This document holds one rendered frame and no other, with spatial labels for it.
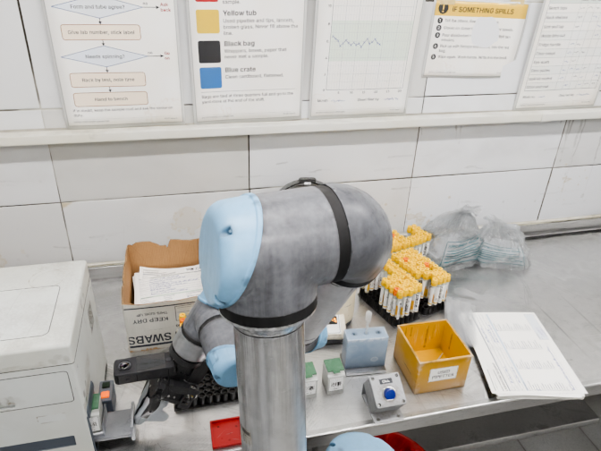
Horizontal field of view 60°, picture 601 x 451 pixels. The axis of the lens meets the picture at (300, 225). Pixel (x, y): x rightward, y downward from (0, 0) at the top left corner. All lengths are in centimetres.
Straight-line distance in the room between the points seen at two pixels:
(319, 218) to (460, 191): 129
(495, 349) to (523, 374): 10
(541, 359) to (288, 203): 104
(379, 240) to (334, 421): 69
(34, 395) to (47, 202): 65
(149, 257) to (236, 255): 105
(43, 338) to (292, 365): 53
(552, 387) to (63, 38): 141
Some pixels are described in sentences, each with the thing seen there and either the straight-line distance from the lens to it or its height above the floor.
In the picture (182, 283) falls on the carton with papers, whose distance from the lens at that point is 150.
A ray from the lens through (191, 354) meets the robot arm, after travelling 103.
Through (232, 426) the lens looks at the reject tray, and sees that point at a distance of 121.
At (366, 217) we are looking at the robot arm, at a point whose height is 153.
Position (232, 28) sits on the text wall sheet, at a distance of 140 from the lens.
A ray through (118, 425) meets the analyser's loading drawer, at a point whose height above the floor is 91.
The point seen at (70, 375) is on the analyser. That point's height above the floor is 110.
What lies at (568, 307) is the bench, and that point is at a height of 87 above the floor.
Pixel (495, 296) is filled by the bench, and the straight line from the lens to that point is 168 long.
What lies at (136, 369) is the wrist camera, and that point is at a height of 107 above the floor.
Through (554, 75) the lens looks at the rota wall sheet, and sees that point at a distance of 182.
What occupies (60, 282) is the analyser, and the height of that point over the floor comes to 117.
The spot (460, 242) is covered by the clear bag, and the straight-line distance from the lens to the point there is 170.
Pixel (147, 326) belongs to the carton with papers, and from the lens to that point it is 135.
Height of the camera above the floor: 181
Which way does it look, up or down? 29 degrees down
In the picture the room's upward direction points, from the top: 2 degrees clockwise
